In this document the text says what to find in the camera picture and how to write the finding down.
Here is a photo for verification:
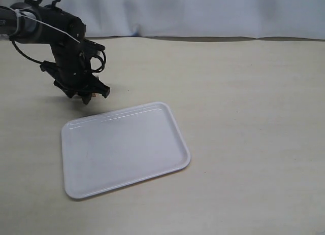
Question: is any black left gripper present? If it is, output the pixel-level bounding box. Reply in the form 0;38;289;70
40;39;110;105

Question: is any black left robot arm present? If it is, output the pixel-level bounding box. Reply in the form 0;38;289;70
1;0;110;105

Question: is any white plastic tray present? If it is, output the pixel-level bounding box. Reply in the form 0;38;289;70
61;102;191;199

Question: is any white backdrop cloth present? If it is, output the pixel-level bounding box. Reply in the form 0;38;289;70
0;0;325;41

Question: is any black cable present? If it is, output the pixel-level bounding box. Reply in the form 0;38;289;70
10;38;45;64

